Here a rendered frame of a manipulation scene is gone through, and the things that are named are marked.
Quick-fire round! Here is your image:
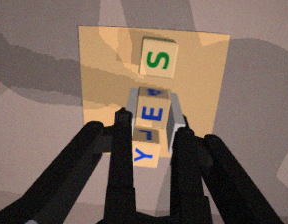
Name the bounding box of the tan flat mat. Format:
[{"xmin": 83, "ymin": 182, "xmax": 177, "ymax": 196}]
[{"xmin": 79, "ymin": 26, "xmax": 230, "ymax": 138}]

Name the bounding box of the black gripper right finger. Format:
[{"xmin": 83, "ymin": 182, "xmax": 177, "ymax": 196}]
[{"xmin": 166, "ymin": 92, "xmax": 284, "ymax": 224}]

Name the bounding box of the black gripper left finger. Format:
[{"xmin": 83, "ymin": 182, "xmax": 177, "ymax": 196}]
[{"xmin": 0, "ymin": 87, "xmax": 138, "ymax": 224}]

